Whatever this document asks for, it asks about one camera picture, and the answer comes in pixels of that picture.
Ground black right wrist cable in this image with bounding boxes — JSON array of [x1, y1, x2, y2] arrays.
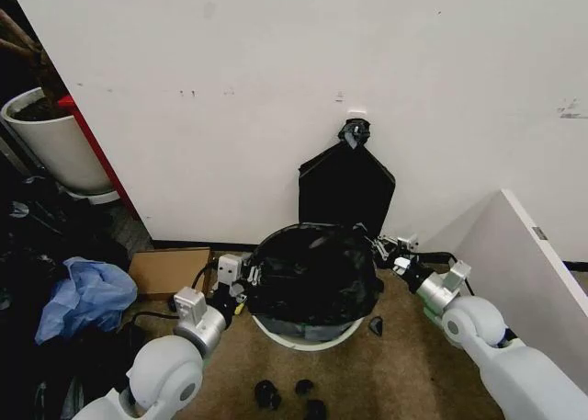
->
[[411, 250, 476, 297]]

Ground black garbage bag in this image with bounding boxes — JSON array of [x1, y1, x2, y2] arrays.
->
[[246, 221, 384, 330]]

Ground white round trash bin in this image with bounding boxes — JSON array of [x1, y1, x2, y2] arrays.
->
[[250, 311, 365, 353]]

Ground white wall hook with tape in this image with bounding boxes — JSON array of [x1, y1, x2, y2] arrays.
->
[[336, 107, 372, 151]]

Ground white plant pot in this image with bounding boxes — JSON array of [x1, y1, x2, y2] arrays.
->
[[0, 86, 117, 195]]

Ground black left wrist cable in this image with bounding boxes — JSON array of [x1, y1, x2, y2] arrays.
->
[[188, 262, 221, 301]]

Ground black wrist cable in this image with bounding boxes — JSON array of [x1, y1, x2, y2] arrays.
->
[[411, 250, 476, 297], [188, 262, 221, 301]]

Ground brown plant trunk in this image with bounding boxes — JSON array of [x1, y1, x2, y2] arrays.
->
[[0, 0, 62, 119]]

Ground brown cardboard box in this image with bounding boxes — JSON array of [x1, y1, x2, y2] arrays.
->
[[128, 246, 216, 302]]

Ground flat black hanging bag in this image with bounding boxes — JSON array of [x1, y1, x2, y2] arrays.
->
[[298, 142, 398, 238]]

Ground white pot saucer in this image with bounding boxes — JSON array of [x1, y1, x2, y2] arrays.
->
[[62, 187, 121, 206]]

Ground white flat panel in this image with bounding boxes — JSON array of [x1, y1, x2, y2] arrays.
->
[[421, 187, 588, 332]]

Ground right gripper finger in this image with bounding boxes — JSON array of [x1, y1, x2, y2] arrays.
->
[[395, 233, 421, 255], [372, 236, 399, 262]]

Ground crumpled blue plastic bag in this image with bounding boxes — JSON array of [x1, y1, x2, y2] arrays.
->
[[35, 255, 139, 346]]

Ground pile of black bags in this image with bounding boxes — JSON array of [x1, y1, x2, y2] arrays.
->
[[0, 175, 139, 420]]

